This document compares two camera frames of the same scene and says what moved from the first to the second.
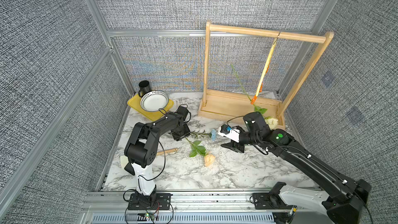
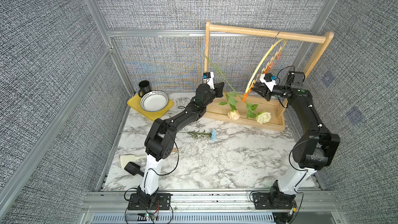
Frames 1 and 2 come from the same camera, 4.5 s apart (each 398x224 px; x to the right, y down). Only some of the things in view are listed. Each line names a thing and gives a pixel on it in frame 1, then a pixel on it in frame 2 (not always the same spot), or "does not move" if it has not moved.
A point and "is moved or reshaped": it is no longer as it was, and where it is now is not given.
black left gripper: x=187 y=131 → x=218 y=89
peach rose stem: x=196 y=149 → x=231 y=97
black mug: x=144 y=87 does not move
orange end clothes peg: x=253 y=100 → x=244 y=97
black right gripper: x=235 y=146 → x=266 y=94
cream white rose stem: x=272 y=122 is moved or reshaped
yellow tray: x=134 y=103 does not move
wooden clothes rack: x=230 y=108 does not move
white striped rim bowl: x=153 y=100 does not move
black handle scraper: x=126 y=165 does not move
